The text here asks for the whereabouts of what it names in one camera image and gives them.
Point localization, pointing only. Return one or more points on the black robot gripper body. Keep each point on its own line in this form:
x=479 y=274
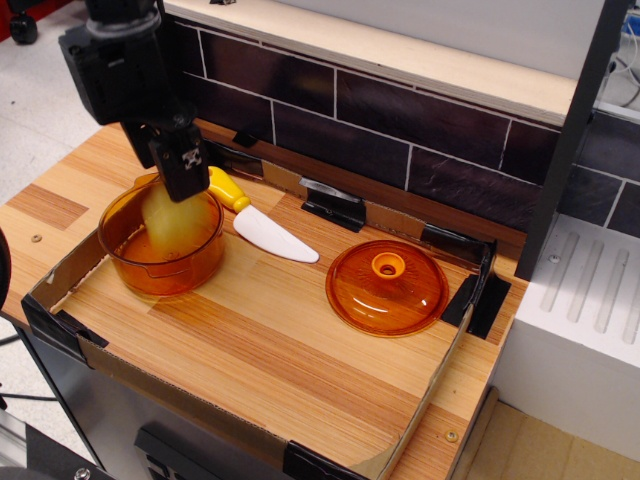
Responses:
x=117 y=65

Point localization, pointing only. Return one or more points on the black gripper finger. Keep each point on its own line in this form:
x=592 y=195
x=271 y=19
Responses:
x=181 y=160

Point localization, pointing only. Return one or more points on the yellow plastic toy potato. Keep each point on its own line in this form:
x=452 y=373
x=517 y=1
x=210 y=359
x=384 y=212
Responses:
x=175 y=229

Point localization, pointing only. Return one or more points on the orange transparent plastic pot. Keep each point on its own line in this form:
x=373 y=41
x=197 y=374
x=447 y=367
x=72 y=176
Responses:
x=123 y=235

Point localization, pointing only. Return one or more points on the orange transparent pot lid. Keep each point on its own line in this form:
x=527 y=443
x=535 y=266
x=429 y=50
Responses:
x=387 y=288

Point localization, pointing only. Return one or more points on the cardboard fence with black tape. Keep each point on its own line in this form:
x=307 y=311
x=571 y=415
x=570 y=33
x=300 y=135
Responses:
x=252 y=374

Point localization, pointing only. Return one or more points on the black chair caster wheel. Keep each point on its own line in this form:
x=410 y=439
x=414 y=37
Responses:
x=22 y=26

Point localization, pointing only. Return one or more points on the light wooden shelf board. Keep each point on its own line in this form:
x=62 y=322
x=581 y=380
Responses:
x=491 y=83

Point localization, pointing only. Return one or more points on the white grooved drainboard sink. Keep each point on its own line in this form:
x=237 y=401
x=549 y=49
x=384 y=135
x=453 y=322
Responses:
x=571 y=358

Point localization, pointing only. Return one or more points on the yellow handled white toy knife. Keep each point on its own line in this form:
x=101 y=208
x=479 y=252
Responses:
x=255 y=226

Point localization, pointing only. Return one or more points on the black shelf upright post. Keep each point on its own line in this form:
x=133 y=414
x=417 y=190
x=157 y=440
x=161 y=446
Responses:
x=595 y=69

